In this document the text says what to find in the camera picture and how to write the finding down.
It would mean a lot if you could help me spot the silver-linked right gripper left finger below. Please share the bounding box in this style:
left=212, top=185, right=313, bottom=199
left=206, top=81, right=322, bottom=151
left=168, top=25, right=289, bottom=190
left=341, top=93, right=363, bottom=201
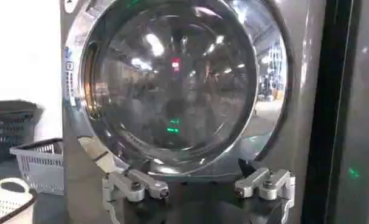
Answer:
left=102, top=169, right=170, bottom=224

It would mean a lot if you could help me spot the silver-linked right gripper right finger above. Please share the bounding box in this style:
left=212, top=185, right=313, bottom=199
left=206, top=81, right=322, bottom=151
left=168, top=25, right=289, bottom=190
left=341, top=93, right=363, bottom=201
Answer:
left=234, top=167, right=296, bottom=224

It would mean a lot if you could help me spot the grey dryer with round door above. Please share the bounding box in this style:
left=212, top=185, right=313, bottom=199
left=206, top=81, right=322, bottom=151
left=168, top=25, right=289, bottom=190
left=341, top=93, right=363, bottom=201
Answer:
left=59, top=0, right=327, bottom=224

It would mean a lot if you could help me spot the grey plastic laundry basket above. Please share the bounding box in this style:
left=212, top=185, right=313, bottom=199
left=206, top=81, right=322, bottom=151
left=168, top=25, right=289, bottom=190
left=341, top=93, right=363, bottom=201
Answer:
left=9, top=138, right=65, bottom=196

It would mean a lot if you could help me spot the round glass dryer door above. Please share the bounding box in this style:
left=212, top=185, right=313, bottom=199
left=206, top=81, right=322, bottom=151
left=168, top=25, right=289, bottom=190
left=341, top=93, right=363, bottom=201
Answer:
left=62, top=0, right=295, bottom=178

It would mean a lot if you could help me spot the grey dryer cabinet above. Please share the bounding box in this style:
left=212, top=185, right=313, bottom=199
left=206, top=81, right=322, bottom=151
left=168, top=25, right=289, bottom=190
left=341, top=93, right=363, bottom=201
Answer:
left=323, top=0, right=369, bottom=224

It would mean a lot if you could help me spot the white basket with brown rim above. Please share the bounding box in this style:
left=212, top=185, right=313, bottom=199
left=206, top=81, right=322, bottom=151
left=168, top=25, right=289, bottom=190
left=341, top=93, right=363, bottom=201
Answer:
left=0, top=177, right=38, bottom=224

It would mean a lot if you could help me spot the dark blue plastic crate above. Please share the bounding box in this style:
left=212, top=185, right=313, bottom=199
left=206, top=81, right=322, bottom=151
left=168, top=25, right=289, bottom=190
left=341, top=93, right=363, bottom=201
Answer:
left=0, top=100, right=39, bottom=167

